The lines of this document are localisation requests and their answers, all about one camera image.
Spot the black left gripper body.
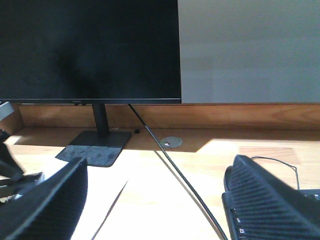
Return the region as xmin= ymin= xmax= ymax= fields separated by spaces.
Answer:
xmin=0 ymin=129 xmax=24 ymax=185

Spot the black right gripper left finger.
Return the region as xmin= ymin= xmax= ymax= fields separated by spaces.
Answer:
xmin=0 ymin=157 xmax=88 ymax=240

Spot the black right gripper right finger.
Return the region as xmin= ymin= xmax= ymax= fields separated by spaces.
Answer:
xmin=229 ymin=155 xmax=320 ymax=240

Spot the white paper sheet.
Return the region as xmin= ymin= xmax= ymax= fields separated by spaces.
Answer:
xmin=72 ymin=149 xmax=226 ymax=240

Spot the black keyboard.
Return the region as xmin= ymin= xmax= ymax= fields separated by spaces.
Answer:
xmin=222 ymin=189 xmax=320 ymax=240

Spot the black computer mouse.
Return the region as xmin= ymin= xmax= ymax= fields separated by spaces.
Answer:
xmin=223 ymin=165 xmax=233 ymax=192

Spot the black computer monitor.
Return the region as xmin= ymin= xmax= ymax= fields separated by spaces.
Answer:
xmin=0 ymin=0 xmax=182 ymax=167

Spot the black monitor cable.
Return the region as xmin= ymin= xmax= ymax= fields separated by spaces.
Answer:
xmin=127 ymin=103 xmax=229 ymax=240

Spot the grey desk cable grommet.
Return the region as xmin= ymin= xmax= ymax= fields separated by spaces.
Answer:
xmin=160 ymin=136 xmax=183 ymax=149

